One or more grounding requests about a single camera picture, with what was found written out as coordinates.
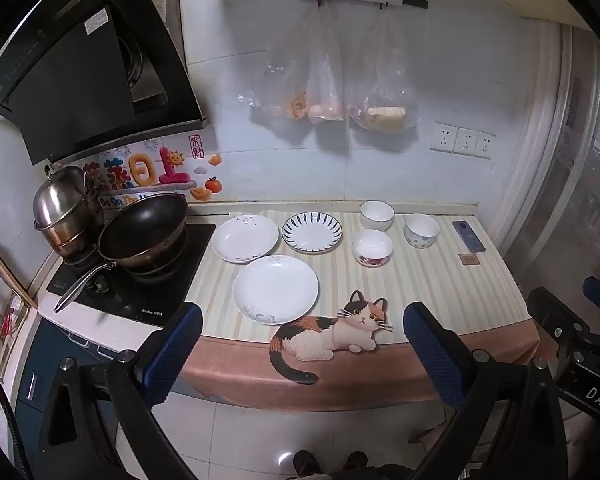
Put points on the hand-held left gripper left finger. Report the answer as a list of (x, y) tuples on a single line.
[(175, 350)]

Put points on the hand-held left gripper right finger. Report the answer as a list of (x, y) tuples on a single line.
[(432, 355)]

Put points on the large white plate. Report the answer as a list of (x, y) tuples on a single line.
[(275, 287)]

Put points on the white bowl with red flowers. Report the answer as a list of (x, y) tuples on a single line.
[(373, 249)]

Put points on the white bowl with blue dots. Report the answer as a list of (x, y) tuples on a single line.
[(422, 230)]

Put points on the white plate with floral rim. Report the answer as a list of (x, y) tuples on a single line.
[(245, 237)]

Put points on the white bowl with dark rim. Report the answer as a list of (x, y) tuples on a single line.
[(376, 216)]

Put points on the white plate with dark stripes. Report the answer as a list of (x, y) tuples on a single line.
[(311, 231)]

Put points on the striped cat print table mat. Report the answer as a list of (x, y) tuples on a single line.
[(430, 285)]

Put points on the black glass gas stove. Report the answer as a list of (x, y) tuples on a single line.
[(180, 280)]

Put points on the brown label patch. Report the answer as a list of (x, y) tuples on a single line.
[(469, 259)]

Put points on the silver refrigerator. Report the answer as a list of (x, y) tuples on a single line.
[(570, 185)]

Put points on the blue smartphone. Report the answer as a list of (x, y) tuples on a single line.
[(469, 236)]

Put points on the person's right shoe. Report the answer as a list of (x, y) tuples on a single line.
[(356, 460)]

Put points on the person's shoe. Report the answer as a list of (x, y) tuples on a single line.
[(306, 462), (356, 460)]

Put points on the blue kitchen cabinet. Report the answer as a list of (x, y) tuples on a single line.
[(45, 355)]

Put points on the person's left shoe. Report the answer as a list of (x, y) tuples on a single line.
[(306, 462)]

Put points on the stainless steel pot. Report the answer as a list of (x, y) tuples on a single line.
[(65, 205)]

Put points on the clear plastic bag beige block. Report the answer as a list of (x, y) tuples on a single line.
[(385, 100)]

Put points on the clear plastic bag orange contents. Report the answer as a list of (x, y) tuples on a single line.
[(287, 95)]

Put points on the clear plastic bag with eggs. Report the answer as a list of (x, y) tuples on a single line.
[(325, 90)]

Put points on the black range hood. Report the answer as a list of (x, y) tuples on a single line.
[(75, 80)]

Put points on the colourful wall stickers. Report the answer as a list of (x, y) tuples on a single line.
[(145, 170)]

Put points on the white wall socket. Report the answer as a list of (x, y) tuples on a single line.
[(466, 141), (442, 136), (486, 145)]

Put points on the wooden frame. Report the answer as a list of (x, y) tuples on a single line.
[(2, 272)]

